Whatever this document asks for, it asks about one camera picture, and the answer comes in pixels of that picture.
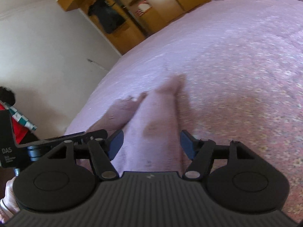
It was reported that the green white checkered cloth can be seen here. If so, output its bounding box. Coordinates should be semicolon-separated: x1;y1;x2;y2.
7;104;38;131

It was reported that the person's left hand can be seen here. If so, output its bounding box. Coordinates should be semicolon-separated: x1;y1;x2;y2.
0;177;21;221

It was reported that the thin stick on wall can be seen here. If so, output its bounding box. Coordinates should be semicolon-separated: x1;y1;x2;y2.
87;58;109;71

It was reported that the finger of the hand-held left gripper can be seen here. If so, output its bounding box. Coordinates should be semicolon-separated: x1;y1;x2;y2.
16;129;109;149

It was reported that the red white folded cloth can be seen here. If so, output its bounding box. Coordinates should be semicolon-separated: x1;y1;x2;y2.
136;1;152;17

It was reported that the person's red garment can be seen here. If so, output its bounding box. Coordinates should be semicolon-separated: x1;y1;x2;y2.
0;100;28;145

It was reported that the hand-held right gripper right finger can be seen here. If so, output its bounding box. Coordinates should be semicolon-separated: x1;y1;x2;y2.
179;130;257;180

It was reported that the pink knit garment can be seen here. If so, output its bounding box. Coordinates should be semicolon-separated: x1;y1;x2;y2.
78;74;188;173

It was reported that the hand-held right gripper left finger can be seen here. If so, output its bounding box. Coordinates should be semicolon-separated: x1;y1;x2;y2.
46;130;125;180

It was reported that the pink floral bedspread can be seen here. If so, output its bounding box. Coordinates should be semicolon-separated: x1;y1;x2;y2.
64;0;303;223

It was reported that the black hanging shirt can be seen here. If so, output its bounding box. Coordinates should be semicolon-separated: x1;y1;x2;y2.
87;0;126;34

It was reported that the wooden wardrobe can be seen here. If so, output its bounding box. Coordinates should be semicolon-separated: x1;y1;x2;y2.
56;0;226;55

